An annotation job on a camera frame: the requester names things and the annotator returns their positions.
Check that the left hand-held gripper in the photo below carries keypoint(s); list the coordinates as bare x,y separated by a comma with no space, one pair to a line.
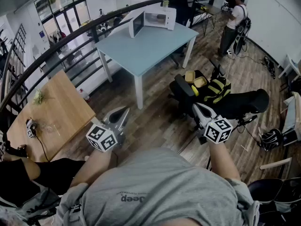
103,138

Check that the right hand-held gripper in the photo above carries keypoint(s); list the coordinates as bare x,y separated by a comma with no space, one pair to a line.
218,131

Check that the white microwave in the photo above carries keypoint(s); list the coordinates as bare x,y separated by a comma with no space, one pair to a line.
170,19

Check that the person's right forearm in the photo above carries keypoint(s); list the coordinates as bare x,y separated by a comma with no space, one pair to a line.
222,160

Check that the person's left forearm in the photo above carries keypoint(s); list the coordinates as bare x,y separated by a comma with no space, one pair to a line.
92,166

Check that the yellow plastic container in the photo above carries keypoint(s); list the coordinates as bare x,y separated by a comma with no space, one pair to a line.
190,76
200,82

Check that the yellow round object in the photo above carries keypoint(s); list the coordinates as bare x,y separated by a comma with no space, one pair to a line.
195,90

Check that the black and yellow backpack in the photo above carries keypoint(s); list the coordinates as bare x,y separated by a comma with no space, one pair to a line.
217,89

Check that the black office chair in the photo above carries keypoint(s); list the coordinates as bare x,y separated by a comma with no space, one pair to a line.
235,103

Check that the white bottle with red label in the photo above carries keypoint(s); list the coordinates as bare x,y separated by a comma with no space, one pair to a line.
84,94

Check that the wooden table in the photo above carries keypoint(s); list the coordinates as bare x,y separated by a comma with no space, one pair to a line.
61,116

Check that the light blue table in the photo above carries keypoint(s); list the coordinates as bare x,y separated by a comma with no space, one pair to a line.
150,48

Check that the black and white backpack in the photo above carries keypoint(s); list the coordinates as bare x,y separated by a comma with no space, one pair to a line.
271,139

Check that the clear plastic wrap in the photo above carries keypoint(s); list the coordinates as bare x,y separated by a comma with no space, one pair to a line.
46,128

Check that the pale flower bunch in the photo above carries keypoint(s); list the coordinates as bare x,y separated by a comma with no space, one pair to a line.
39,96

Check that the person's grey shirt torso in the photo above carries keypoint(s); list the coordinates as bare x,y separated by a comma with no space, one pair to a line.
160,187

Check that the spare gripper device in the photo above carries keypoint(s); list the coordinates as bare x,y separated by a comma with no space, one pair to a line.
31,127

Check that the black curved railing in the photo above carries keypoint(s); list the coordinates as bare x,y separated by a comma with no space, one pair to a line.
70,35

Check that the white desk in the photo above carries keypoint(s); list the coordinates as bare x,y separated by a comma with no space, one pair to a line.
290,63

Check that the dark table with metal legs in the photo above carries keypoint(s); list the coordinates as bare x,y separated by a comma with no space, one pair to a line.
211,9

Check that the black mesh chair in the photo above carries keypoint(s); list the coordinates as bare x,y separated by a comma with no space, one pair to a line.
270,192

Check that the black desk chair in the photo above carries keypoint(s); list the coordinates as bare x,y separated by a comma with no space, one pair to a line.
178,8

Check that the green cup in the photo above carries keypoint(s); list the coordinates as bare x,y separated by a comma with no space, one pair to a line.
165,3

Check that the glass entrance doors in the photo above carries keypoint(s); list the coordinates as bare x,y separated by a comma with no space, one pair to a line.
63,10

